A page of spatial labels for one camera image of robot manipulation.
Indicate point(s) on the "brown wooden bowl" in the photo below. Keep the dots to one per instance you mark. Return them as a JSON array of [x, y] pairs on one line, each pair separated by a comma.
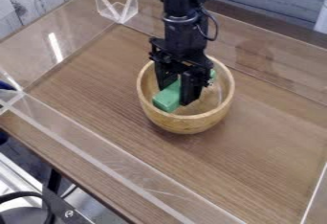
[[203, 113]]

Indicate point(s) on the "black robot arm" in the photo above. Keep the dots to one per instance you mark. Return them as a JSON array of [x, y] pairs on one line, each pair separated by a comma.
[[186, 8]]

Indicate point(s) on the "black metal table leg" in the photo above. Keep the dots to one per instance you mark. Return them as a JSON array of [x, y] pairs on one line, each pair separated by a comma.
[[53, 181]]

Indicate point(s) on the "blue object at edge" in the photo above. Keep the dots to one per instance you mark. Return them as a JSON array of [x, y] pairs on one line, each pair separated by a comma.
[[5, 85]]

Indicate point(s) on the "green rectangular block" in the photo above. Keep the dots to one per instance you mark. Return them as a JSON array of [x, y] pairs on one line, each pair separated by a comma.
[[167, 99]]

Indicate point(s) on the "black bracket with screw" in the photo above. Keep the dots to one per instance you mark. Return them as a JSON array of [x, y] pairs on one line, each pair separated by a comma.
[[63, 212]]

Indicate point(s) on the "clear acrylic tray walls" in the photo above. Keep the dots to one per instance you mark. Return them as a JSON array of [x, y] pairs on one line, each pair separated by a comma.
[[254, 170]]

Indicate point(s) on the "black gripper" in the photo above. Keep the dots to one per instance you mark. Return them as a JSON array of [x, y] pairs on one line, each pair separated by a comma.
[[178, 54]]

